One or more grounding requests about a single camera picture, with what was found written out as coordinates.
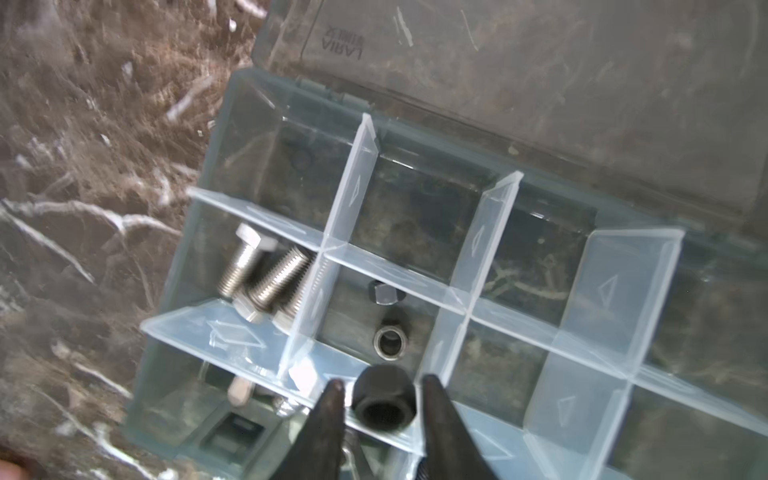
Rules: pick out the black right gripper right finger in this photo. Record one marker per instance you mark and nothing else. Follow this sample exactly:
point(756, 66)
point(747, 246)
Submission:
point(450, 450)

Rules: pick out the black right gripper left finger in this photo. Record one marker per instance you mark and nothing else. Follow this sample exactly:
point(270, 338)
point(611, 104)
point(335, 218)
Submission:
point(317, 450)

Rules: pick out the black hex nut large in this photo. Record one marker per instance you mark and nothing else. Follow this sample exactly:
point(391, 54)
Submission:
point(384, 398)

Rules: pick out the clear plastic organizer box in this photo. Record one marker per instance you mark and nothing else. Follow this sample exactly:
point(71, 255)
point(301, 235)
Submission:
point(571, 194)

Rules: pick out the black hex nut small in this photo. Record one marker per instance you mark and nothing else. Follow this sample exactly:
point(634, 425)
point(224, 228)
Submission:
point(384, 294)

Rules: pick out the silver wing nut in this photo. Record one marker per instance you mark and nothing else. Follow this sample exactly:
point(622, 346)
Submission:
point(240, 391)

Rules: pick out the silver hex bolt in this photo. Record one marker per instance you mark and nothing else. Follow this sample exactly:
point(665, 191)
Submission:
point(257, 297)
point(287, 312)

